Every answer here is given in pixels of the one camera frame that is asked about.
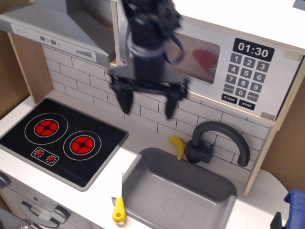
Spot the black clamp part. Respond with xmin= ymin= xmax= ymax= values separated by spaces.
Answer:
xmin=270 ymin=212 xmax=283 ymax=229

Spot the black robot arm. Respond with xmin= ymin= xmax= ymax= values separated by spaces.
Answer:
xmin=108 ymin=0 xmax=189 ymax=119

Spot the wooden microwave cabinet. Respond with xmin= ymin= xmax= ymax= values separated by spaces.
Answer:
xmin=111 ymin=0 xmax=305 ymax=198

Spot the yellow toy banana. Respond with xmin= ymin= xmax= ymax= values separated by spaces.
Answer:
xmin=169 ymin=136 xmax=185 ymax=160

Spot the grey oven knob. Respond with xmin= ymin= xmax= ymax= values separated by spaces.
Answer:
xmin=0 ymin=172 xmax=11 ymax=189

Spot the black toy stove top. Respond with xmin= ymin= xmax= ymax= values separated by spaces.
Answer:
xmin=0 ymin=98 xmax=128 ymax=191

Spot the grey plastic sink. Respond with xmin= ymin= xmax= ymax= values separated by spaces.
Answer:
xmin=122 ymin=148 xmax=237 ymax=229

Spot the white toy microwave door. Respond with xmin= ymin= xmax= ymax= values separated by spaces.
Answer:
xmin=116 ymin=1 xmax=304 ymax=121

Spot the dark grey faucet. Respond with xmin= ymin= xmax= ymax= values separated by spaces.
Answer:
xmin=184 ymin=121 xmax=250 ymax=167

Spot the red toy pepper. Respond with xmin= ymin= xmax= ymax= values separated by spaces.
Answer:
xmin=192 ymin=49 xmax=218 ymax=77

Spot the blue plastic object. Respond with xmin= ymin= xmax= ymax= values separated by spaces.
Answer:
xmin=284 ymin=190 xmax=305 ymax=229

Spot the yellow handled toy knife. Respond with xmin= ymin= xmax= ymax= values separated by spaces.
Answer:
xmin=111 ymin=171 xmax=126 ymax=223

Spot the grey range hood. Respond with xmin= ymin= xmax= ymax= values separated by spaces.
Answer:
xmin=0 ymin=0 xmax=115 ymax=68

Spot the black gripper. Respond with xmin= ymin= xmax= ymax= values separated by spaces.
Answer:
xmin=108 ymin=56 xmax=189 ymax=119

